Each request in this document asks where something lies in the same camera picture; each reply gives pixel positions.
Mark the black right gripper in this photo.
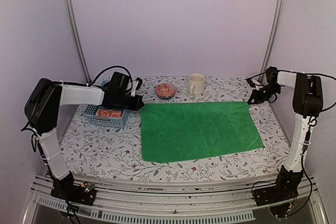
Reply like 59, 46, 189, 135
249, 83, 282, 104

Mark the orange rabbit print towel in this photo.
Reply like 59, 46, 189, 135
95, 108, 123, 119

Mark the green microfibre towel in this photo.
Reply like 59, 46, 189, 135
140, 102, 264, 163

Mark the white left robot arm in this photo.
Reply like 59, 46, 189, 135
24, 72, 144, 180

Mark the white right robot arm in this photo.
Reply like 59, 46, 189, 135
246, 67, 323, 173

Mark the light blue plastic basket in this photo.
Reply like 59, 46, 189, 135
83, 105, 131, 129

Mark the red patterned small bowl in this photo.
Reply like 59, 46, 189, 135
155, 83, 177, 100

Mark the cream ceramic mug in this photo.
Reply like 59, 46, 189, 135
187, 73, 205, 95

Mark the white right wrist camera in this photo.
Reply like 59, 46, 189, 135
246, 78, 264, 90

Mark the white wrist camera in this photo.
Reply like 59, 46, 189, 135
246, 78, 264, 90
130, 77, 143, 97

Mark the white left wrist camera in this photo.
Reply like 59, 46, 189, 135
130, 77, 143, 97

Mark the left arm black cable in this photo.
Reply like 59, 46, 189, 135
20, 66, 142, 154

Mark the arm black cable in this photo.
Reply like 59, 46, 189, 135
20, 66, 142, 154
245, 70, 336, 204

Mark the aluminium right corner post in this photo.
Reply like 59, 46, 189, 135
260, 0, 285, 73

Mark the aluminium corner post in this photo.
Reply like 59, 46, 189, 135
64, 0, 91, 82
260, 0, 285, 73

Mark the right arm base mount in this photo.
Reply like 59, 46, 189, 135
251, 165, 303, 206

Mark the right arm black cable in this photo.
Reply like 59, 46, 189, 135
245, 70, 336, 204

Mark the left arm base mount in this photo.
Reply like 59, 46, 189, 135
50, 172, 97, 206

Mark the aluminium front rail frame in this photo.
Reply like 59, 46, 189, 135
23, 174, 329, 224

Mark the aluminium left corner post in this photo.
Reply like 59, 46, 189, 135
64, 0, 91, 82

